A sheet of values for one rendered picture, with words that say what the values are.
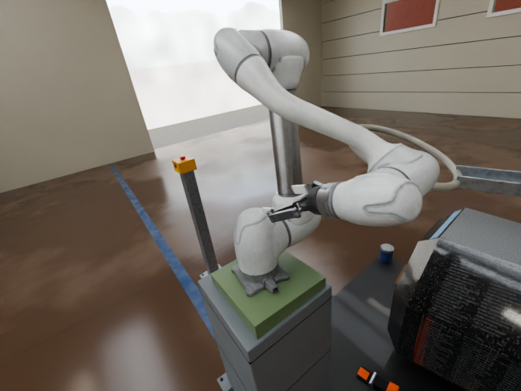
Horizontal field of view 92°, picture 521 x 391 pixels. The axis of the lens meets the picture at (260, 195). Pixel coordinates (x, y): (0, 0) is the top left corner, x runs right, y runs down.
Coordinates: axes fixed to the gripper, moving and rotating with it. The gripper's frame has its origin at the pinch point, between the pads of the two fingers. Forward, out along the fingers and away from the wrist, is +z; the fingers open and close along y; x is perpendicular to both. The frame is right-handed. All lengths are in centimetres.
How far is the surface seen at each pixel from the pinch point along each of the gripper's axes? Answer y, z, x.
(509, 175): -76, -32, 36
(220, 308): 31.2, 22.6, 28.3
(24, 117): 84, 555, -229
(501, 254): -61, -29, 62
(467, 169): -72, -21, 30
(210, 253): 4, 132, 49
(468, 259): -54, -20, 61
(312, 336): 9, 11, 58
